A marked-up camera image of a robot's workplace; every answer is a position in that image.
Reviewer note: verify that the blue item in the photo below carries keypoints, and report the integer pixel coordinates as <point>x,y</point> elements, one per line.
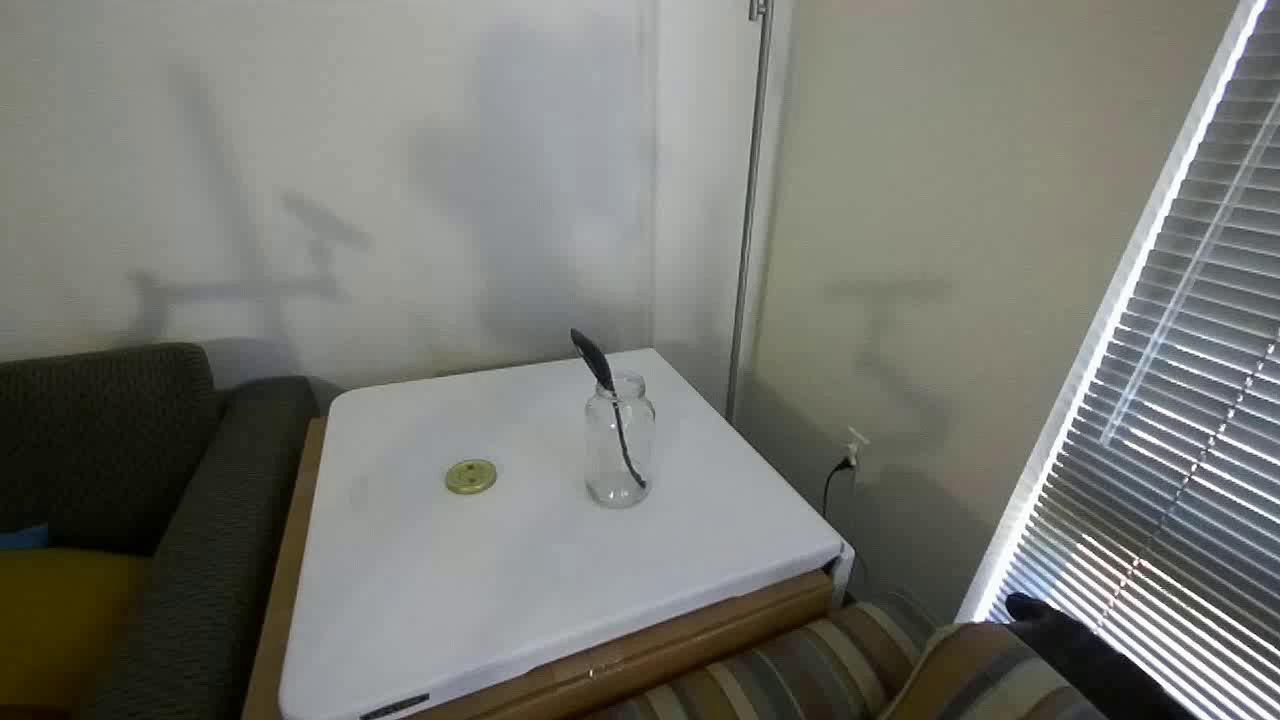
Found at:
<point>18,536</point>

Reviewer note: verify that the thin metal pole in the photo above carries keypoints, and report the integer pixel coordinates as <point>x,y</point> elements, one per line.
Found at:
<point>751,213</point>

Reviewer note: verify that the white wall outlet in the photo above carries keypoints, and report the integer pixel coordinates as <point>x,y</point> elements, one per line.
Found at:
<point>856,447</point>

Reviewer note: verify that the gold metal jar lid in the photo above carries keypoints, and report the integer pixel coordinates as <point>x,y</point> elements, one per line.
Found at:
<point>470,477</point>

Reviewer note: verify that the clear glass jar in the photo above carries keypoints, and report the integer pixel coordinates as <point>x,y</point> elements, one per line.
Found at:
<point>619,464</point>

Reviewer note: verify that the white board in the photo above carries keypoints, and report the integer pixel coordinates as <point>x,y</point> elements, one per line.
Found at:
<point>535,574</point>

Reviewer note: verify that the yellow cushion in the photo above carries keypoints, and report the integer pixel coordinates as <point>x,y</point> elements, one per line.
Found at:
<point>61,620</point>

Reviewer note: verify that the white window blinds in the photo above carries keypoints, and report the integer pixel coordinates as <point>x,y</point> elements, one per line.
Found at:
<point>1187,442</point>

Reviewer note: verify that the striped sofa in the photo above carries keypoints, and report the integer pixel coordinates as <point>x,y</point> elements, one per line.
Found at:
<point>784,674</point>

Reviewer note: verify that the striped cushion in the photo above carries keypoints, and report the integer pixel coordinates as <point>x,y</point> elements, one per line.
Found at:
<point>984,683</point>

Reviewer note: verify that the dark grey sofa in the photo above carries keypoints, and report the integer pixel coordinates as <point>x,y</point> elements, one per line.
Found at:
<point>201,534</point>

